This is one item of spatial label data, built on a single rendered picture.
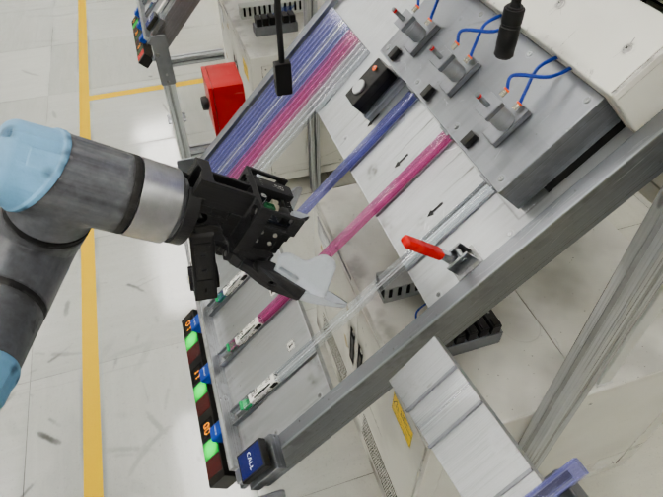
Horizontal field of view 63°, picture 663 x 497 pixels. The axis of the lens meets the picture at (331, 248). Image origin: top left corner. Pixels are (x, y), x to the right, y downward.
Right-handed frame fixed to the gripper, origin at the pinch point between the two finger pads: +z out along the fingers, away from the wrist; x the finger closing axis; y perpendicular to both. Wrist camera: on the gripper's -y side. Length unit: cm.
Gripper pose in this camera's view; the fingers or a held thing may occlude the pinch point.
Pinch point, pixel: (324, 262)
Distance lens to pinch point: 65.7
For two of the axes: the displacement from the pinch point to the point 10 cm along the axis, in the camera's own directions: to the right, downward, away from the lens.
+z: 7.8, 2.1, 5.9
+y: 5.5, -7.0, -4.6
